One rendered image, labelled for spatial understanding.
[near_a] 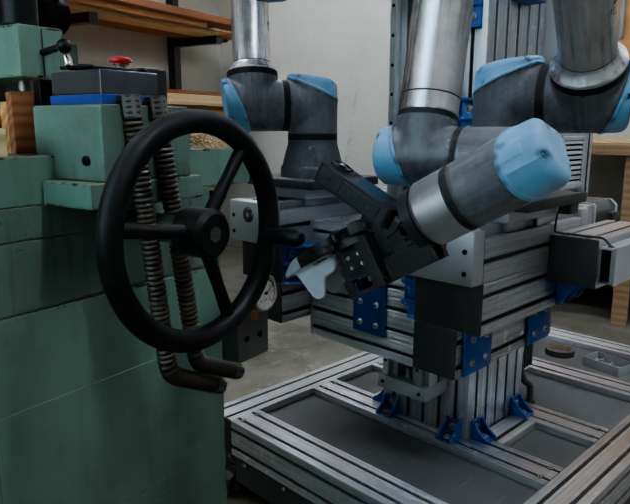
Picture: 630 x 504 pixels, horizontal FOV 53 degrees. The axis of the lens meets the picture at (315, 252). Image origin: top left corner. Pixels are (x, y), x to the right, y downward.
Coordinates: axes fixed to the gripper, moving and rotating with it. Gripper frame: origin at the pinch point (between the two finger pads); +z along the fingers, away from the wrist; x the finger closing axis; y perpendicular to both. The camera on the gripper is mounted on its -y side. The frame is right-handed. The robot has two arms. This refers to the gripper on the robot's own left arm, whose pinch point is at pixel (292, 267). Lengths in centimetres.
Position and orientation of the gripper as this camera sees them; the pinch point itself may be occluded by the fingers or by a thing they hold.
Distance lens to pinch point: 81.4
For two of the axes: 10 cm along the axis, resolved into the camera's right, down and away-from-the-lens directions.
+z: -7.1, 3.9, 5.8
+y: 4.1, 9.1, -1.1
